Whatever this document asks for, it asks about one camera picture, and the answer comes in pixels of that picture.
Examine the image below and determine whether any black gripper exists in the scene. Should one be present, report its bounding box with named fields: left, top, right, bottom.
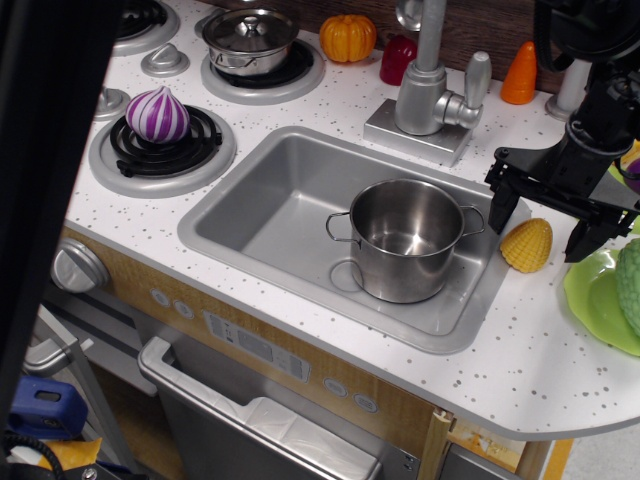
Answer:
left=485, top=134, right=639, bottom=262

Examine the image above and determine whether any yellow toy corn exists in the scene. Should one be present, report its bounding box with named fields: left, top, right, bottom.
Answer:
left=500, top=218, right=553, bottom=273

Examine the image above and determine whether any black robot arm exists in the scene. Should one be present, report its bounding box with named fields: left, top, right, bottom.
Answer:
left=485, top=1, right=639, bottom=263

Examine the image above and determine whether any steel pot in sink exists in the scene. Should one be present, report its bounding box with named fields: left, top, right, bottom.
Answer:
left=325, top=179, right=486, bottom=304

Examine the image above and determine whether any grey toy sink basin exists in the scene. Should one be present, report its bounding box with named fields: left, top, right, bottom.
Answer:
left=177, top=125, right=532, bottom=356

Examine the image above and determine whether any small lidded steel pot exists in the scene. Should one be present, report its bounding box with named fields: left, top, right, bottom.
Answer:
left=202, top=8, right=299, bottom=77

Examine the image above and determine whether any green plate front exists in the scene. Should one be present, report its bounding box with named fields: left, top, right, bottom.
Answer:
left=563, top=249, right=639, bottom=357

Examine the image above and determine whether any green plate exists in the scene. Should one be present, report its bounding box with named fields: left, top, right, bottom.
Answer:
left=563, top=249, right=639, bottom=357
left=592, top=170, right=639, bottom=210

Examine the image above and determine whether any green plate back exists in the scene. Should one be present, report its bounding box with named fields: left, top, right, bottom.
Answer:
left=592, top=170, right=639, bottom=210

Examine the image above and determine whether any green bumpy toy vegetable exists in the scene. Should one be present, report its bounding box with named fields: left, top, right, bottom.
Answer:
left=615, top=239, right=639, bottom=335

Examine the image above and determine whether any purple toy eggplant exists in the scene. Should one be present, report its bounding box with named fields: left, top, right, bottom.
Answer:
left=625, top=159, right=640, bottom=194

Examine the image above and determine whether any orange toy carrot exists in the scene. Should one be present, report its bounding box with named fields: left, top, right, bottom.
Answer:
left=500, top=41, right=537, bottom=105

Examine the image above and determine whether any silver toy faucet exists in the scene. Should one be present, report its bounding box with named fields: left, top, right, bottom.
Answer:
left=363, top=0, right=492, bottom=167

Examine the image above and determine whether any red toy pepper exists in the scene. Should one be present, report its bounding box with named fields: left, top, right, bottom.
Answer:
left=379, top=35, right=417, bottom=86

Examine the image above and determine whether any orange toy pumpkin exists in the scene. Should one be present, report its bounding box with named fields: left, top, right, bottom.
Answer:
left=319, top=14, right=377, bottom=63

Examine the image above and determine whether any back right stove burner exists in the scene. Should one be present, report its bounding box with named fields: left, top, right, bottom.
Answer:
left=201, top=40, right=325, bottom=106

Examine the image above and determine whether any stove burner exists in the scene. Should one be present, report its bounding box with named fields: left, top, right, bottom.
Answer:
left=201, top=40, right=325, bottom=106
left=112, top=0, right=180, bottom=57
left=88, top=106, right=236, bottom=199

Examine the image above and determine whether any front right stove burner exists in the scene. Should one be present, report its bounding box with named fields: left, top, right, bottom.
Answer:
left=88, top=106, right=236, bottom=199

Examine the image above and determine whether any silver dishwasher door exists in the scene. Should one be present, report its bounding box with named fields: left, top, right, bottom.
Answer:
left=138, top=330, right=421, bottom=479

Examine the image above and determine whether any purple striped toy onion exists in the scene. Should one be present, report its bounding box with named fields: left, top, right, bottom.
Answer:
left=125, top=86, right=190, bottom=144

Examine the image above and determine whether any silver stove knob upper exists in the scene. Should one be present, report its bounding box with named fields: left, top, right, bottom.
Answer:
left=140, top=43, right=190, bottom=78

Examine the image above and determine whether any silver stove knob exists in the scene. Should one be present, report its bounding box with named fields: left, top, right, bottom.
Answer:
left=94, top=86, right=131, bottom=121
left=140, top=43, right=190, bottom=78

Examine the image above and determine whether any back left stove burner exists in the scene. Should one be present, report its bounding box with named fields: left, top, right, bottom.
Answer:
left=112, top=0, right=180, bottom=57

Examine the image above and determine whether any silver stove knob middle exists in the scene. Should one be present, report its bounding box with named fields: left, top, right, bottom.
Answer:
left=94, top=86, right=131, bottom=121

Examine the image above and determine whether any silver oven dial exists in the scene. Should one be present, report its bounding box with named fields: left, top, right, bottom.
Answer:
left=50, top=238, right=110, bottom=293

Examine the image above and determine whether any blue clamp tool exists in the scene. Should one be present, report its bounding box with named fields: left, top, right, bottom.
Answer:
left=8, top=376, right=88, bottom=440

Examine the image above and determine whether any silver oven door handle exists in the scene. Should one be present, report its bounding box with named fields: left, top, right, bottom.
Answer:
left=138, top=337, right=384, bottom=479

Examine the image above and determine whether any black foreground post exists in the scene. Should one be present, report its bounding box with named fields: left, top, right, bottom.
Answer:
left=0, top=0, right=126, bottom=451

